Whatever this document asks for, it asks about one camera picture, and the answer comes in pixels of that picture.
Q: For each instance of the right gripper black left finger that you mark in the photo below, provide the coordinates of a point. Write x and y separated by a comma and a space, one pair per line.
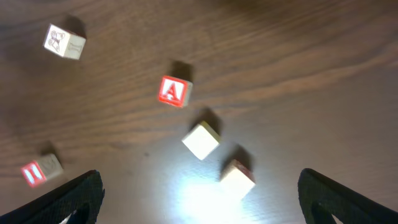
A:
79, 200

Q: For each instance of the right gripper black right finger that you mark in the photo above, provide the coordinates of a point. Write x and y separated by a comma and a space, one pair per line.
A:
323, 200

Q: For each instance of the red letter I block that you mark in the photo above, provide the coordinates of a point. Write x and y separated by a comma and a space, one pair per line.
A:
41, 170

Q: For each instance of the red letter A block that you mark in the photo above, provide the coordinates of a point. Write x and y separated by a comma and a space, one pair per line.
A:
175, 91

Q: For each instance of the green-edged wooden block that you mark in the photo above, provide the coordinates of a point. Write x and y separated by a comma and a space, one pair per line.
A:
237, 180

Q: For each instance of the blue-edged wooden block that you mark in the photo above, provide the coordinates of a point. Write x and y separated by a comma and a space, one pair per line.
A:
202, 140

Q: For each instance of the yellow-edged butterfly block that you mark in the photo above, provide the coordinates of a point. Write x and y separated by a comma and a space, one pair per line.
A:
64, 43

